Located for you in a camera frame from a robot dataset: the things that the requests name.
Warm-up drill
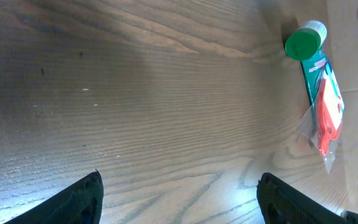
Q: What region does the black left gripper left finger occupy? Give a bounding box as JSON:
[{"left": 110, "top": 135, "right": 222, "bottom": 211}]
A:
[{"left": 8, "top": 171, "right": 104, "bottom": 224}]

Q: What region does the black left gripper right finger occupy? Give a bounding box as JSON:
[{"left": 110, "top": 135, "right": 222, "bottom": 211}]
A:
[{"left": 257, "top": 172, "right": 358, "bottom": 224}]

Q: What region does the red tool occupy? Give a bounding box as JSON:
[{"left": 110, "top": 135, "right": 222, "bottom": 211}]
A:
[{"left": 299, "top": 68, "right": 344, "bottom": 173}]

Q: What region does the green white gloves package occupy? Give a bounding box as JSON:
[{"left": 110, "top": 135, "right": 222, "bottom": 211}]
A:
[{"left": 301, "top": 47, "right": 337, "bottom": 106}]

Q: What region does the green lid jar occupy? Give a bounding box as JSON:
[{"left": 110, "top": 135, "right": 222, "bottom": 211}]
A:
[{"left": 285, "top": 20, "right": 328, "bottom": 61}]

